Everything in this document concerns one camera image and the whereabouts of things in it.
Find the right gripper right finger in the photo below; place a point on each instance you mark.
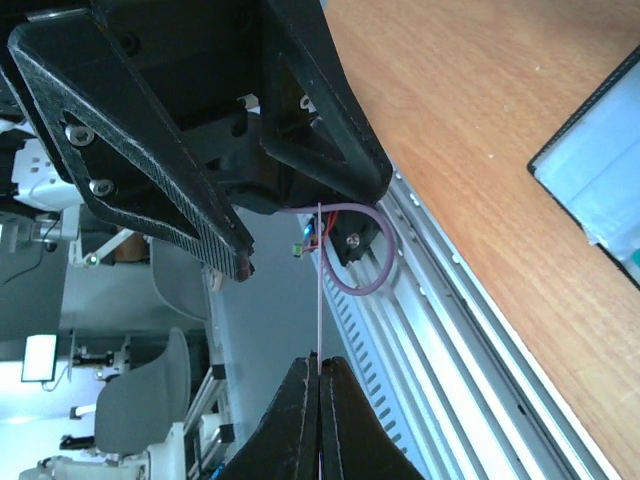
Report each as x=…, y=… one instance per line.
x=354, y=444

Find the aluminium front rail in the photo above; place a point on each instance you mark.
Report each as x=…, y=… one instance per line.
x=499, y=413

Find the bright monitor screen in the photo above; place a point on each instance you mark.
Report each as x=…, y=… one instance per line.
x=40, y=357

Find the black leather card holder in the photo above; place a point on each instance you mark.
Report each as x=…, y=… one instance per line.
x=590, y=167

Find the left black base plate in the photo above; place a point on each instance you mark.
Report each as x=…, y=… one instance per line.
x=350, y=233

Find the grey slotted cable duct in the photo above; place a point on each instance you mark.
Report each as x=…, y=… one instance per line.
x=394, y=394

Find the grey office chair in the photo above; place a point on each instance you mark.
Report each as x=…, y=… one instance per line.
x=138, y=408

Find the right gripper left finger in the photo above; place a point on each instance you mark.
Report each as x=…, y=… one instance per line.
x=285, y=442

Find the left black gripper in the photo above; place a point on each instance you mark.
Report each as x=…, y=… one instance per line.
x=103, y=125

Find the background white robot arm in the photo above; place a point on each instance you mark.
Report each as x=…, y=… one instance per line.
x=319, y=425

